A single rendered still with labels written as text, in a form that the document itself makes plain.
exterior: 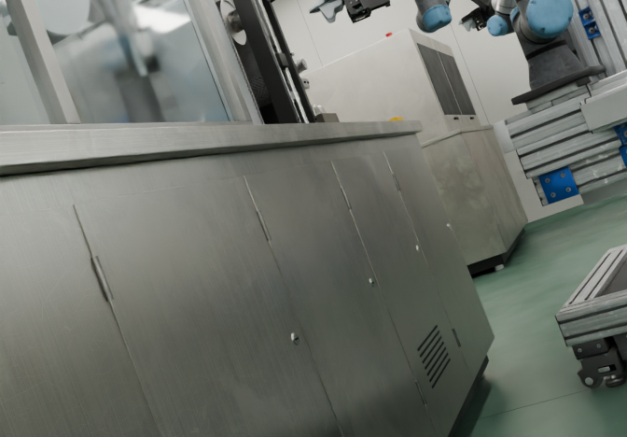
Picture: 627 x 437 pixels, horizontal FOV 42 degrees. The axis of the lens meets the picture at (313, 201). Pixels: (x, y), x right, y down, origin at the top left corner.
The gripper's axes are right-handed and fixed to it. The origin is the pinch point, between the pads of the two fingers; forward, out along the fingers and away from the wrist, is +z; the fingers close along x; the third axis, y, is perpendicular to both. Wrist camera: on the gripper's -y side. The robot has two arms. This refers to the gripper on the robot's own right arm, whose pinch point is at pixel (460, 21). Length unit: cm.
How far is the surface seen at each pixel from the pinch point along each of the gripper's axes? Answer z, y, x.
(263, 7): -38, -23, -112
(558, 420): -71, 109, -114
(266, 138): -96, 14, -169
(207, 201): -109, 19, -192
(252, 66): -17, -12, -111
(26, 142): -135, 5, -222
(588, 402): -72, 111, -103
